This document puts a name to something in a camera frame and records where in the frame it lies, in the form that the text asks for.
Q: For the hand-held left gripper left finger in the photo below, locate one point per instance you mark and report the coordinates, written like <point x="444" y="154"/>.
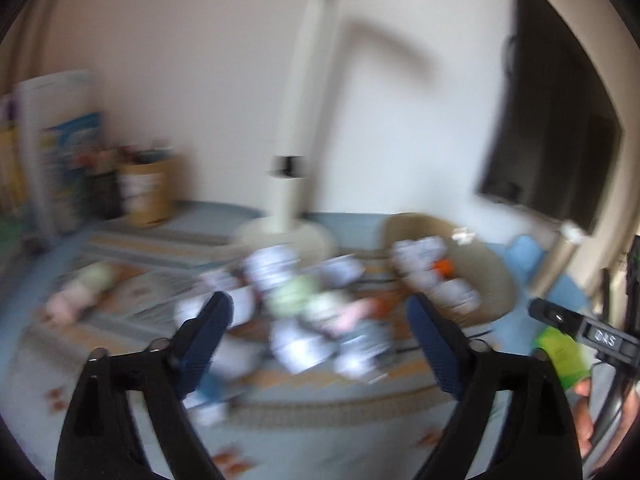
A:
<point x="206" y="332"/>

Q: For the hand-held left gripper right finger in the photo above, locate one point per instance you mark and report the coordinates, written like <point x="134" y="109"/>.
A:
<point x="434" y="340"/>

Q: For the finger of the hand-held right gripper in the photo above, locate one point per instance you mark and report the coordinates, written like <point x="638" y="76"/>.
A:
<point x="552" y="316"/>

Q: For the round cardboard basket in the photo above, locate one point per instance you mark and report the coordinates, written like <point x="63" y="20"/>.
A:
<point x="487" y="270"/>

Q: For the lined paper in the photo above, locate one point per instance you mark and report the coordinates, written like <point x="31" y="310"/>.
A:
<point x="300" y="345"/>

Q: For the person's right hand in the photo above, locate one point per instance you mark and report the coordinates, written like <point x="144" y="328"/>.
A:
<point x="582" y="415"/>

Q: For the blue desk mat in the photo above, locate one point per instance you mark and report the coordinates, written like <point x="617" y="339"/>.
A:
<point x="565" y="292"/>

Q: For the green packet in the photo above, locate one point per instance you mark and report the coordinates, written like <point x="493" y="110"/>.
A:
<point x="562" y="352"/>

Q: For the crumpled white paper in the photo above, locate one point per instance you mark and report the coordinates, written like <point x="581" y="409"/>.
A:
<point x="342" y="270"/>
<point x="452" y="296"/>
<point x="420" y="252"/>
<point x="272" y="267"/>

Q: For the beige cylinder container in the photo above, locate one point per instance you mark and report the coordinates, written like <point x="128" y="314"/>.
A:
<point x="560" y="262"/>

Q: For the blue soft item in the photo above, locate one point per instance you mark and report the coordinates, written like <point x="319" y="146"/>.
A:
<point x="370" y="341"/>

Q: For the small orange item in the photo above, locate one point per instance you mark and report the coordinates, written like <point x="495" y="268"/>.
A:
<point x="443" y="266"/>

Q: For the pink soft item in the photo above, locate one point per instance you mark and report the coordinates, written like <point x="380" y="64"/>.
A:
<point x="352" y="316"/>

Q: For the pale green soft toy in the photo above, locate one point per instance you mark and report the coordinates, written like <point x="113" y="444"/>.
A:
<point x="295" y="301"/>

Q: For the pink and green plush toy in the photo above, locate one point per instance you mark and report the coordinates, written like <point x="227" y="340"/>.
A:
<point x="85" y="290"/>

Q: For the cardboard pen holder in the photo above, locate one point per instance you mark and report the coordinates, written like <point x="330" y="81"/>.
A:
<point x="147" y="192"/>

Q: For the black pen holder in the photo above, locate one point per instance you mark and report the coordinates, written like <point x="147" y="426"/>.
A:
<point x="104" y="192"/>

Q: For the black monitor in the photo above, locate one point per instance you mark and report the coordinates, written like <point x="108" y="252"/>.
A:
<point x="550" y="135"/>

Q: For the white and blue book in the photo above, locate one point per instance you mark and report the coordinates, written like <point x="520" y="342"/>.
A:
<point x="70" y="170"/>

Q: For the white desk lamp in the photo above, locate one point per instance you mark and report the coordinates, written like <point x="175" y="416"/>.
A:
<point x="306" y="110"/>

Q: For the yellow book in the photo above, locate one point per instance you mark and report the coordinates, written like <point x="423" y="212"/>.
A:
<point x="10" y="175"/>

